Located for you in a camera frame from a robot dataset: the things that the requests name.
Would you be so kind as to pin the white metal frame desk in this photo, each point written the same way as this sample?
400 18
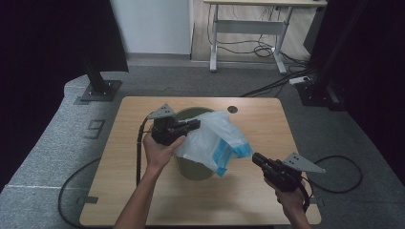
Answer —
251 27

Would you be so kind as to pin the person's right hand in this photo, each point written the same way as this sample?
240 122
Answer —
291 198

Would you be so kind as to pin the white plastic bag blue edge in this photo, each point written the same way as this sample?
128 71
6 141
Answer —
210 140

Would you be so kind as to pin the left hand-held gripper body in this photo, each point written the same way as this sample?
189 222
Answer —
165 130

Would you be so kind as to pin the black metal stand square base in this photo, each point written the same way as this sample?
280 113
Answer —
100 89

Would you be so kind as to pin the tall black metal stand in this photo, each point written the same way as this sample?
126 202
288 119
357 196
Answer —
321 79

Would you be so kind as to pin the black curtain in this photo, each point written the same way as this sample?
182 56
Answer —
47 47
375 63

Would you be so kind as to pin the white power strip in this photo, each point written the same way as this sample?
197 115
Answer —
299 80

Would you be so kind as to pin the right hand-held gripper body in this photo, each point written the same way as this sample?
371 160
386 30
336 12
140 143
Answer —
286 173

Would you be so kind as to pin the person's left hand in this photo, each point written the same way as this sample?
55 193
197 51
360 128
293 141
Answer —
157 154

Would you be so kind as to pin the green trash bin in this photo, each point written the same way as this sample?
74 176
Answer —
194 168

